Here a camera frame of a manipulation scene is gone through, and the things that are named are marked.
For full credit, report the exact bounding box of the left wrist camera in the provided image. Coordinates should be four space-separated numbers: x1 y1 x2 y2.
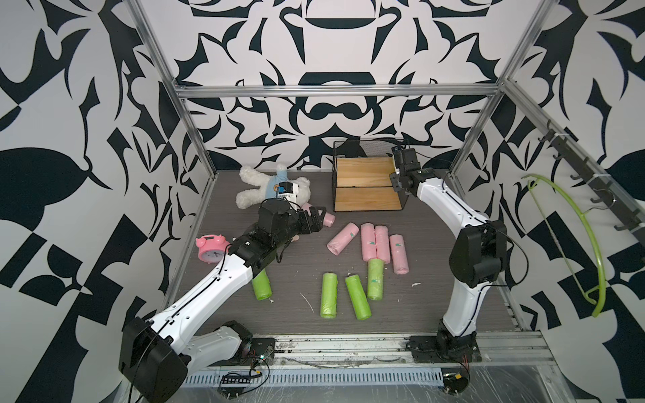
275 181 299 203

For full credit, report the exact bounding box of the pink trash bag roll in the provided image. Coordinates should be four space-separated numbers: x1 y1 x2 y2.
375 225 391 265
390 234 409 275
302 203 336 228
360 223 377 262
327 223 359 256

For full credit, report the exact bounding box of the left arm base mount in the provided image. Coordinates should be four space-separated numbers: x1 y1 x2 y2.
210 321 276 366

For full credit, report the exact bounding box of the white teddy bear blue shirt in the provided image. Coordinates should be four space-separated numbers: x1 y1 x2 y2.
235 163 312 209

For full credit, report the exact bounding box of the black wire wooden shelf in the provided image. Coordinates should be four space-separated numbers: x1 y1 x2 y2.
332 139 408 213

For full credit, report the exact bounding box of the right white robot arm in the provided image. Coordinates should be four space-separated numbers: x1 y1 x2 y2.
391 146 508 340

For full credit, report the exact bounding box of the green trash bag roll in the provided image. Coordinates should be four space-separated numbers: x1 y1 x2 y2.
252 270 272 301
345 275 371 321
320 273 338 319
367 259 385 301

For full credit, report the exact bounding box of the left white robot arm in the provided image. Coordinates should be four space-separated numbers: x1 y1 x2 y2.
119 198 327 402

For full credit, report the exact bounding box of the black wall hook rail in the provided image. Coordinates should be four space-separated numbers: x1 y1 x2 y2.
540 119 644 246

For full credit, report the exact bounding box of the green plastic hanger hoop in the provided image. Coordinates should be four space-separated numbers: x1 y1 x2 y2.
522 174 608 318

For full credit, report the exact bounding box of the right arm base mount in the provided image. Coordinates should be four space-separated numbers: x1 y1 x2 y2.
406 321 482 364

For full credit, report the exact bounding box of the pink alarm clock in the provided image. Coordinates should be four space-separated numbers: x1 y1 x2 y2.
195 234 229 264

